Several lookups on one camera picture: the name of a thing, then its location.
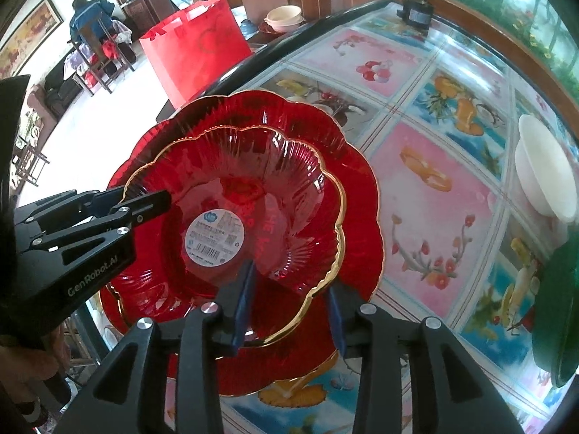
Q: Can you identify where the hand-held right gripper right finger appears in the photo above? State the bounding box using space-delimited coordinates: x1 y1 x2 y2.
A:
326 286 528 434

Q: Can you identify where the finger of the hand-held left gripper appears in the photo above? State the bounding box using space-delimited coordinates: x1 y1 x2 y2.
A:
27 189 173 256
13 187 130 234

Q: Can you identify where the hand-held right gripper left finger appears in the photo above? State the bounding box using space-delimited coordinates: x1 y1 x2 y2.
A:
53 260 257 434

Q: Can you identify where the large red glass plate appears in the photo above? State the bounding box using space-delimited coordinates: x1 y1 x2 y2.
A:
98 89 385 399

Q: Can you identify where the red glass bowl gold rim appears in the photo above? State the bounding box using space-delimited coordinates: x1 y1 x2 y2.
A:
123 127 348 349

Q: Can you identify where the cream white bowl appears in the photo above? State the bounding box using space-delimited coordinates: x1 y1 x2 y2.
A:
515 114 577 224

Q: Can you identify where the person's left hand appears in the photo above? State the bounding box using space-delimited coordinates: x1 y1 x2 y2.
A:
0 325 71 417

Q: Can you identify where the dark sofa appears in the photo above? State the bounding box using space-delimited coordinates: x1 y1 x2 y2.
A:
43 61 75 116

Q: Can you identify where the wooden chair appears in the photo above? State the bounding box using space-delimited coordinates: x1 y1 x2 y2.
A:
68 22 136 95

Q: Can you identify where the printed fruit tablecloth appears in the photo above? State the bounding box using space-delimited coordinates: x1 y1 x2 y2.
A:
163 2 579 434

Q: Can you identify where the red gift bag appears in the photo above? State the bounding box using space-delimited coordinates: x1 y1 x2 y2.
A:
138 0 254 109

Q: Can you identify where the green plastic basin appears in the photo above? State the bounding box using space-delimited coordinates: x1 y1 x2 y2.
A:
531 235 579 388

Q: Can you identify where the cream serving bowl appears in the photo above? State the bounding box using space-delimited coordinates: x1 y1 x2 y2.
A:
263 5 304 33

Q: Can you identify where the small black device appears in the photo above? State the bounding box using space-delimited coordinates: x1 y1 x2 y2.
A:
397 0 436 33

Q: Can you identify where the framed wall painting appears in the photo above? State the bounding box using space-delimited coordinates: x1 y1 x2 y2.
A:
0 0 64 80

